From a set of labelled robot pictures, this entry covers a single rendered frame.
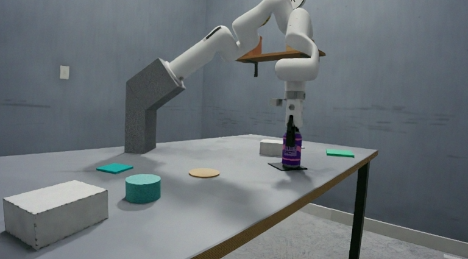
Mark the teal flat square tile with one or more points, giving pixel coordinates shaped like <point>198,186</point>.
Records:
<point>114,168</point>

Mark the tan round cork coaster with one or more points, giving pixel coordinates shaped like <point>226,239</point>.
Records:
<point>204,173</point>

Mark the purple drink can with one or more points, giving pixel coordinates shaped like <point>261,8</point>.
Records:
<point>291,156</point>

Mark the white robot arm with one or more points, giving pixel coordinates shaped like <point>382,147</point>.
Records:
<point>293,23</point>

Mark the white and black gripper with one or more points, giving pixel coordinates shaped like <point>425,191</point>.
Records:
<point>294,119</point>

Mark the dark grey square coaster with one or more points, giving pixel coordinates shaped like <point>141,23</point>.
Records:
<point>281,167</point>

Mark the teal short cylinder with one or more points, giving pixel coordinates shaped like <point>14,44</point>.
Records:
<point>143,188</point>

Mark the teal flat square block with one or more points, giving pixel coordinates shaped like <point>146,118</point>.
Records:
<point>339,153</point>

